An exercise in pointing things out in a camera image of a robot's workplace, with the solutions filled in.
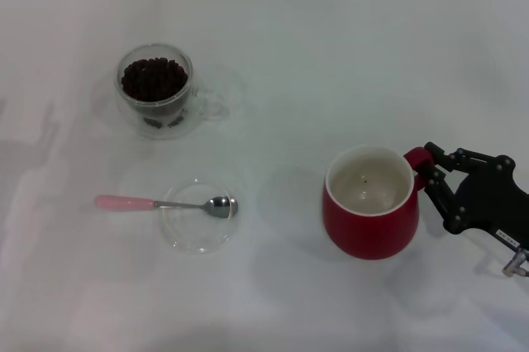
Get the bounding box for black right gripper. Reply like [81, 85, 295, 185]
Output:
[415, 141, 529, 251]

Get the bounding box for red mug white inside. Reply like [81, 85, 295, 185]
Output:
[322, 144, 435, 261]

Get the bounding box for pink handled metal spoon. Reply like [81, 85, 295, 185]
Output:
[93, 193, 240, 219]

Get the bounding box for heap of coffee beans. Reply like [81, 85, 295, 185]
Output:
[121, 56, 189, 103]

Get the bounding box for clear glass saucer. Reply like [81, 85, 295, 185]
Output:
[160, 177, 243, 254]

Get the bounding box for silver right gripper cable plug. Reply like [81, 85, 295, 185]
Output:
[501, 248, 529, 279]

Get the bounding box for clear glass cup with handle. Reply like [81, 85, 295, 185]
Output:
[114, 42, 230, 141]

